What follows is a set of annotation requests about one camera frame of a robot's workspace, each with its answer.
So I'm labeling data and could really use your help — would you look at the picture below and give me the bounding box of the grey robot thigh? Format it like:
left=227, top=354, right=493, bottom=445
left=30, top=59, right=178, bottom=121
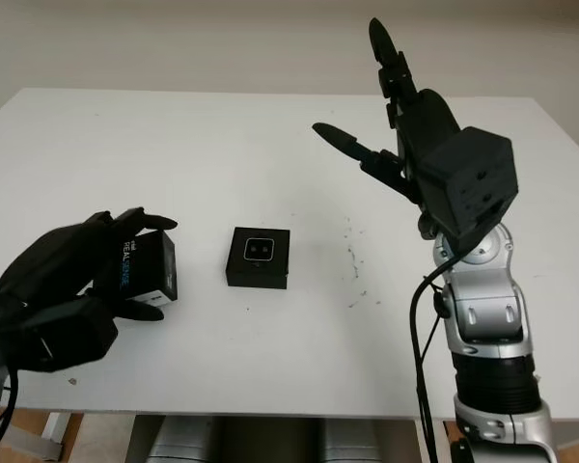
left=147, top=417, right=213, bottom=463
left=317, top=417, right=382, bottom=463

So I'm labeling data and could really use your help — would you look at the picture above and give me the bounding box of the black RealSense box lid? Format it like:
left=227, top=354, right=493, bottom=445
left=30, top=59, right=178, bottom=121
left=89, top=229, right=179, bottom=310

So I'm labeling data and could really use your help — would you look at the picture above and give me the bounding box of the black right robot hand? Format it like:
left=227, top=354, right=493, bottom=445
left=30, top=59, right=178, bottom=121
left=312, top=17, right=464, bottom=237

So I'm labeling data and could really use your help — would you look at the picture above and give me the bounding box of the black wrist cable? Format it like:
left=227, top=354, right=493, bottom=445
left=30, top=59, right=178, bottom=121
left=0, top=269, right=20, bottom=463
left=409, top=250, right=464, bottom=463

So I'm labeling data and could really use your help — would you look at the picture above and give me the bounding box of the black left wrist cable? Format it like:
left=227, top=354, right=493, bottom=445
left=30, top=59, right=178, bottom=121
left=0, top=269, right=20, bottom=463

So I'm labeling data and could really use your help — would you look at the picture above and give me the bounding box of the white metal table leg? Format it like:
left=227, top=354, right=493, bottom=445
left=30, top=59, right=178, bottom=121
left=0, top=412, right=73, bottom=459

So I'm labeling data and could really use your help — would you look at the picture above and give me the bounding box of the small silver depth camera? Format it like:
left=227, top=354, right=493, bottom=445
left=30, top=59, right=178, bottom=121
left=243, top=235, right=276, bottom=261

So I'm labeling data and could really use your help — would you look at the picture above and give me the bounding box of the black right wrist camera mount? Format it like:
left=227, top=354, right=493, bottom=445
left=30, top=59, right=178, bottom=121
left=422, top=125, right=519, bottom=255

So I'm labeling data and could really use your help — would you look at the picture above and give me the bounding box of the grey right robot thigh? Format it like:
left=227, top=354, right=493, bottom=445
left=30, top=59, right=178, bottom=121
left=317, top=417, right=382, bottom=463

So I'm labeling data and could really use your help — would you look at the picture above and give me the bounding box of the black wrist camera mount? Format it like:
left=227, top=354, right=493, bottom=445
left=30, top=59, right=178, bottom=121
left=9, top=293, right=120, bottom=373
left=422, top=125, right=519, bottom=255

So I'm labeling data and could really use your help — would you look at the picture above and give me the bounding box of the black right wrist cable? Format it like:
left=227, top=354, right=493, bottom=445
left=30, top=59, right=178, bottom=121
left=409, top=250, right=464, bottom=463

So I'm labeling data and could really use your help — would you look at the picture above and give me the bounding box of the black box base foam insert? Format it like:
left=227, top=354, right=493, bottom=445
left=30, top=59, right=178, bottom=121
left=225, top=226, right=291, bottom=289

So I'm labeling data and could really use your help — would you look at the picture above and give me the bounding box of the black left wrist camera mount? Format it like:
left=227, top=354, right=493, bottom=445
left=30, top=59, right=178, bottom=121
left=9, top=293, right=120, bottom=373

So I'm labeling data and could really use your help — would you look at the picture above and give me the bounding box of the grey left robot thigh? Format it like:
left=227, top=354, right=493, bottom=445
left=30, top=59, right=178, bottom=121
left=147, top=417, right=213, bottom=463

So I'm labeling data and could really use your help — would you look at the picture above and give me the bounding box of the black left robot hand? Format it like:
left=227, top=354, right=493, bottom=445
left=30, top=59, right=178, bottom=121
left=0, top=206, right=179, bottom=322

